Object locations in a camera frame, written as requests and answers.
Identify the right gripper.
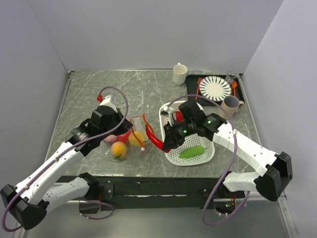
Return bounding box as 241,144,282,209
162,119,196,150

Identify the red chili pepper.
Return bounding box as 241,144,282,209
145,125,170,153

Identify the purple onion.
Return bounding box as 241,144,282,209
103,135,117,144

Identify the red wrinkled fruit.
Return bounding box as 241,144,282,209
172,111,184,121

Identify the red apple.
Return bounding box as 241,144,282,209
117,130,131,143

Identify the clear zip top bag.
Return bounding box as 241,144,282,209
106,113,156,161

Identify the orange fruit with leaf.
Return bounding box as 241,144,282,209
110,141,127,159

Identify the yellow lemon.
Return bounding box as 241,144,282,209
129,131,146,147

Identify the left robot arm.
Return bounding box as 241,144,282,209
0,103,132,232

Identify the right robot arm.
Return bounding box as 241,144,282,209
159,101,293,201

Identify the white perforated basket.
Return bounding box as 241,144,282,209
158,100,215,166

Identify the green bitter gourd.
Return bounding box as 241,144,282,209
179,145,209,159

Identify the black tray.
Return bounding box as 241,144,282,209
185,74,245,105

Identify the orange fork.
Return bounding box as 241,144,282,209
195,77,203,100

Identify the white mug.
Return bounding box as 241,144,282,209
173,63,188,86

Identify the striped white plate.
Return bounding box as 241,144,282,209
199,76,231,102

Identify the beige mug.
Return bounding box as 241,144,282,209
218,96,244,119

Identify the orange spoon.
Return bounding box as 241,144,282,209
231,80,237,97

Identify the clear glass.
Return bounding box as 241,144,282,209
225,70,237,84

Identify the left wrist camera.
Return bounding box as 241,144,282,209
99,94,117,111

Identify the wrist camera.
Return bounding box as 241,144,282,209
160,106,176,125
99,94,117,111

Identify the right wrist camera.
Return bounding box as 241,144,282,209
160,106,176,125

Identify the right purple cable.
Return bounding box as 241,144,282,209
167,95,251,226

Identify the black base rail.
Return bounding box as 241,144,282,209
66,173,246,211

